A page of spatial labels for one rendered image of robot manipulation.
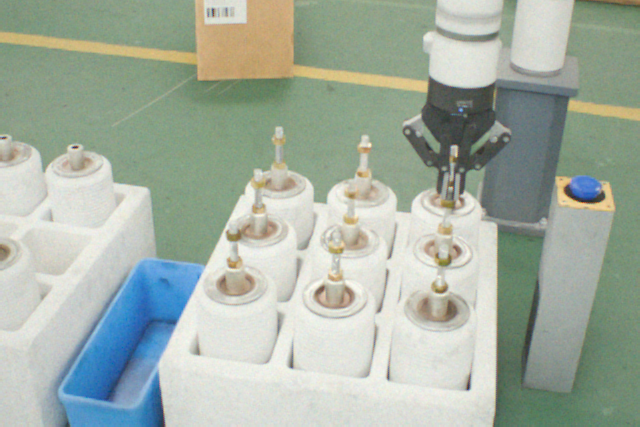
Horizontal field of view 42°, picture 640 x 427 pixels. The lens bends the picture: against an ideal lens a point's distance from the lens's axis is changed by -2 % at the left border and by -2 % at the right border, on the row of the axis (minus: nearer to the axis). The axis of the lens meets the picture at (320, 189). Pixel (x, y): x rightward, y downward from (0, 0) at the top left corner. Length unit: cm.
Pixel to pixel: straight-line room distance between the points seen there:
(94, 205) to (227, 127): 70
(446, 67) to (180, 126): 109
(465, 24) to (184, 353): 50
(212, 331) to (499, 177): 72
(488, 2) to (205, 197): 90
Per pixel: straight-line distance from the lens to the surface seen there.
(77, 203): 127
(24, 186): 132
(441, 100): 94
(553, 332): 121
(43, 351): 112
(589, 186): 111
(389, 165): 177
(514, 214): 159
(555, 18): 145
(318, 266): 108
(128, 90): 212
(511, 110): 149
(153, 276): 131
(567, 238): 112
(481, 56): 92
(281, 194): 118
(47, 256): 132
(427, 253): 107
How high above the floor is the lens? 87
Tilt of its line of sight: 31 degrees down
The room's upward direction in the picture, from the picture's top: 1 degrees clockwise
